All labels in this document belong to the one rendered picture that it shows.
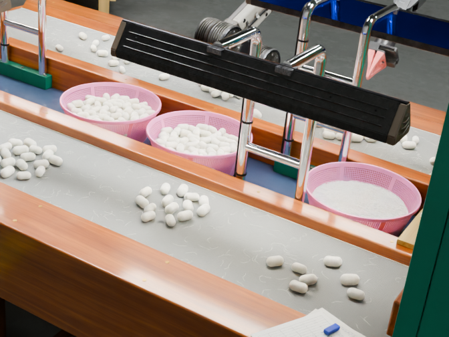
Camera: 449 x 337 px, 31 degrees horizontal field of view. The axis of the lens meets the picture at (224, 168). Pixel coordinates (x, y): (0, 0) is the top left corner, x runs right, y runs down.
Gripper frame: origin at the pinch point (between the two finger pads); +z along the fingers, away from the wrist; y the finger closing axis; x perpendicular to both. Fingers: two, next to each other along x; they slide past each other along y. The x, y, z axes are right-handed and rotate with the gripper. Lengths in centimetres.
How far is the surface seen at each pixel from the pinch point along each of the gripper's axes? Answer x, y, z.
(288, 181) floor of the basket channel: -11.0, -2.7, 41.1
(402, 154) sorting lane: -1.4, 18.3, 20.1
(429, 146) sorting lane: 4.9, 22.5, 12.8
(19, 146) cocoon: -45, -53, 67
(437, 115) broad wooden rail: 13.6, 18.6, -1.4
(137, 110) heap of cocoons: -17, -49, 38
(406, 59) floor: 244, -72, -156
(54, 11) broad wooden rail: 9, -118, 3
